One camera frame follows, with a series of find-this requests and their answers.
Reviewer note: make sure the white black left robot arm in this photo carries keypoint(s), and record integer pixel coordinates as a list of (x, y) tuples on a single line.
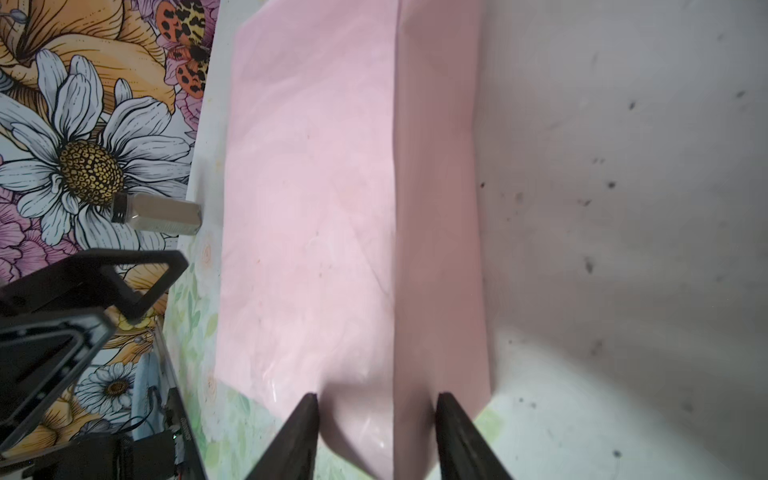
[(87, 390)]

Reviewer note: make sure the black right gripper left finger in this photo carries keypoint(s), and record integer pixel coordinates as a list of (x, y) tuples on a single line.
[(291, 454)]

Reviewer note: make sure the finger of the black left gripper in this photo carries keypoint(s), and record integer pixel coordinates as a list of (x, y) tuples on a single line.
[(129, 282), (42, 354)]

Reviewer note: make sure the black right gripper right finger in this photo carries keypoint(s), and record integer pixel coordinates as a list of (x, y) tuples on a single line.
[(463, 452)]

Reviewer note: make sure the purple and pink wrapping paper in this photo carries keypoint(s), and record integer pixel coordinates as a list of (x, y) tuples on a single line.
[(351, 257)]

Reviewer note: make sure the small jar with dark lid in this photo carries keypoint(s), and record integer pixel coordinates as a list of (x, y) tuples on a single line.
[(145, 212)]

